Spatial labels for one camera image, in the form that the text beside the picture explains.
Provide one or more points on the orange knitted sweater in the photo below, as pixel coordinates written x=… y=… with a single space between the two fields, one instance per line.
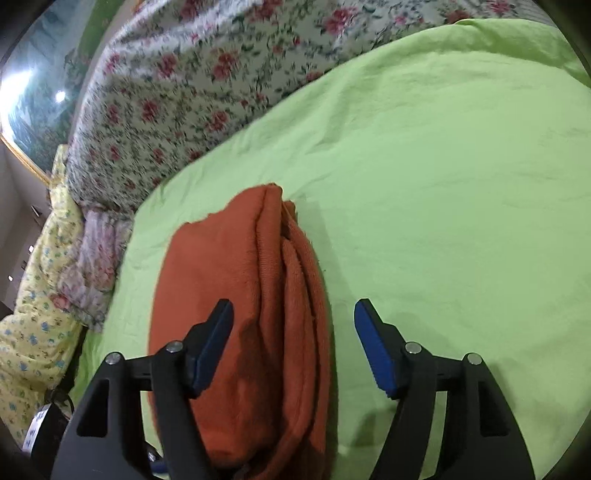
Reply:
x=265 y=414

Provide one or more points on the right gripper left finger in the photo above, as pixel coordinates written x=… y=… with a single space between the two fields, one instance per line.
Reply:
x=105 y=437

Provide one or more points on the yellow cartoon print blanket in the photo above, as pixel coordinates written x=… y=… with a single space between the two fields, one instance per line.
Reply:
x=39 y=339

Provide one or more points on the light green bed sheet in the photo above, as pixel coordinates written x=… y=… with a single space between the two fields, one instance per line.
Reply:
x=445 y=177

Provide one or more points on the pink floral blanket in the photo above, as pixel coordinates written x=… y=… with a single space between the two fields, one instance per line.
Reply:
x=95 y=241

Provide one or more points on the framed landscape painting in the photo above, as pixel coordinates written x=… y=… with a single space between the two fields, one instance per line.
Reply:
x=44 y=64

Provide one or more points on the red rose floral quilt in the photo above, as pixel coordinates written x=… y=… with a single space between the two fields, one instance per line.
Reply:
x=183 y=76

